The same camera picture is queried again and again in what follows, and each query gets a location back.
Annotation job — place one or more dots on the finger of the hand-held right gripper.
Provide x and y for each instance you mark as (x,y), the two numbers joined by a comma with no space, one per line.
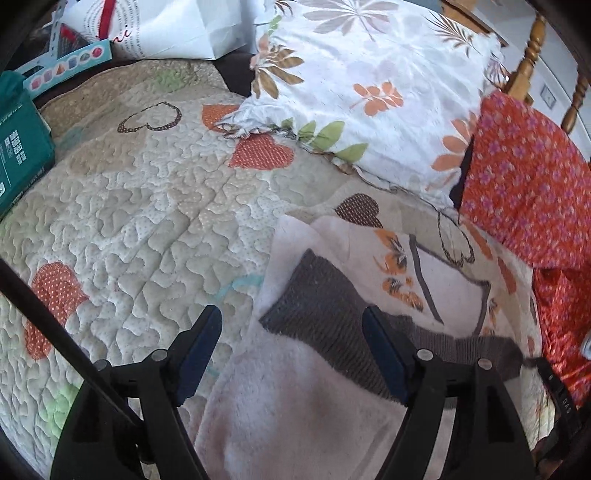
(561,397)

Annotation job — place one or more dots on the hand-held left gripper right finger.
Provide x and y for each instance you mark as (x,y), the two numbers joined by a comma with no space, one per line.
(384,357)

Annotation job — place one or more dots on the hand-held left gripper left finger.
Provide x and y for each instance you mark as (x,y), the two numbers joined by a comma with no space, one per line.
(199,357)

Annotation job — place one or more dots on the quilted heart pattern bedspread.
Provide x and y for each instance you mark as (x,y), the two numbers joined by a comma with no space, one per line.
(138,198)

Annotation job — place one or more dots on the red floral pillow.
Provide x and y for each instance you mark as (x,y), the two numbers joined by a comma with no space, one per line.
(521,184)

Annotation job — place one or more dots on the white floral leaf pillow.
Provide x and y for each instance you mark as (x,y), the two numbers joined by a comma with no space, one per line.
(369,83)

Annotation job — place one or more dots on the green cardboard box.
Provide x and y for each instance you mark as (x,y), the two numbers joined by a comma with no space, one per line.
(16,143)

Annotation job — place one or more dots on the dark brown sheet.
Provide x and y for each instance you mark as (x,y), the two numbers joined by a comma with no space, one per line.
(238,71)

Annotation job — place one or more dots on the light blue printed box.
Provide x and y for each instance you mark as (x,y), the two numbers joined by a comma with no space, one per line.
(69,62)

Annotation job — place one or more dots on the white paper bag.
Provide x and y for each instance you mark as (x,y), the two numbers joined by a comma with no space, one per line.
(171,25)

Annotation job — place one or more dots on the wooden spindle headboard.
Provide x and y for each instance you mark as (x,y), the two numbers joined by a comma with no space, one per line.
(531,50)

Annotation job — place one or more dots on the white wall socket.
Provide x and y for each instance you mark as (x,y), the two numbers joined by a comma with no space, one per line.
(549,96)

